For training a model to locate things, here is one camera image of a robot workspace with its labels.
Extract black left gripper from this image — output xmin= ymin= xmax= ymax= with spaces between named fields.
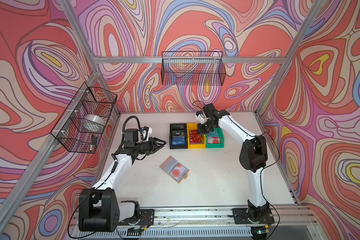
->
xmin=133 ymin=137 xmax=166 ymax=156

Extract tan leather card holder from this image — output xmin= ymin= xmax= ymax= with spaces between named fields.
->
xmin=160 ymin=156 xmax=189 ymax=183

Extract white card red circle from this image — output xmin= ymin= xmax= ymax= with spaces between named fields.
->
xmin=170 ymin=164 xmax=188 ymax=181

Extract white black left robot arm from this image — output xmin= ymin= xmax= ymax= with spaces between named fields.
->
xmin=78 ymin=137 xmax=167 ymax=233

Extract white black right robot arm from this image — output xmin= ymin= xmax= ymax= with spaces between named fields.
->
xmin=196 ymin=104 xmax=270 ymax=223

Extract blue VIP cards stack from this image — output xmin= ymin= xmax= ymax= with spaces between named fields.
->
xmin=171 ymin=136 xmax=186 ymax=148

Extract red cards in yellow bin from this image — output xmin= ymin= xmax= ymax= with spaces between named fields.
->
xmin=189 ymin=129 xmax=203 ymax=145

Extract black plastic bin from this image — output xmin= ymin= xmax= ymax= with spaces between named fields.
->
xmin=170 ymin=123 xmax=188 ymax=150

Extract green plastic bin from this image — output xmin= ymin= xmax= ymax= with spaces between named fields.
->
xmin=206 ymin=128 xmax=225 ymax=149

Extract yellow plastic bin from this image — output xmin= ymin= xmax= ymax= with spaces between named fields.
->
xmin=187 ymin=123 xmax=206 ymax=149

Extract white roll in basket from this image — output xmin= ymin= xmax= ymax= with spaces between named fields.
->
xmin=82 ymin=114 xmax=106 ymax=134

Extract black wire basket back wall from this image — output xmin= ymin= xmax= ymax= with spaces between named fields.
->
xmin=161 ymin=50 xmax=226 ymax=86

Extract black wire basket wall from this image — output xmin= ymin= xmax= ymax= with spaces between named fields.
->
xmin=51 ymin=83 xmax=118 ymax=154
xmin=161 ymin=50 xmax=226 ymax=86

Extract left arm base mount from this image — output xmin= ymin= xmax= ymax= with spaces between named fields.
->
xmin=118 ymin=209 xmax=155 ymax=227

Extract front aluminium rail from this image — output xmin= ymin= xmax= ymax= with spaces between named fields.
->
xmin=71 ymin=205 xmax=319 ymax=229

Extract black wire basket left wall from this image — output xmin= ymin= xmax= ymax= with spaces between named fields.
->
xmin=51 ymin=83 xmax=118 ymax=154

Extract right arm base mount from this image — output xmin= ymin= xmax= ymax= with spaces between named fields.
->
xmin=232 ymin=207 xmax=275 ymax=225

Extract aluminium frame post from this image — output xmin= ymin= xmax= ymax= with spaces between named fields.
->
xmin=255 ymin=0 xmax=327 ymax=116

